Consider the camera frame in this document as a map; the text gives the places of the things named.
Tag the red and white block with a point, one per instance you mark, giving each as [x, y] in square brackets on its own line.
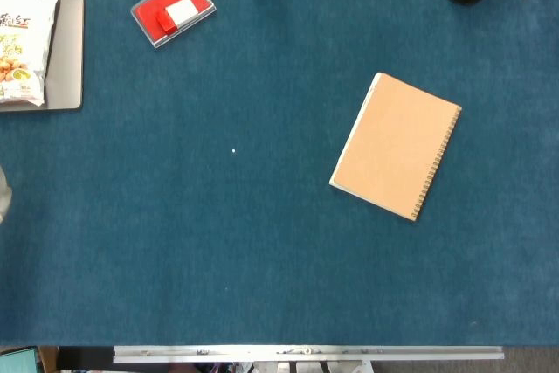
[181, 12]

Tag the white snack bag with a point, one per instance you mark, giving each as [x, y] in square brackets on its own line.
[22, 41]

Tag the aluminium rail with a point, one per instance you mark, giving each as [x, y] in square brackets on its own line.
[305, 353]

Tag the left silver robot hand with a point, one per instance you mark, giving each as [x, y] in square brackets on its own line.
[3, 194]

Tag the tan spiral notebook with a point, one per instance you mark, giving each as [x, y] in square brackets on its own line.
[393, 146]

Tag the dark grey tray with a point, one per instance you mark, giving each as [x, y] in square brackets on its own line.
[67, 63]

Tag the teal box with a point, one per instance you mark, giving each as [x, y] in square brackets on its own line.
[17, 362]

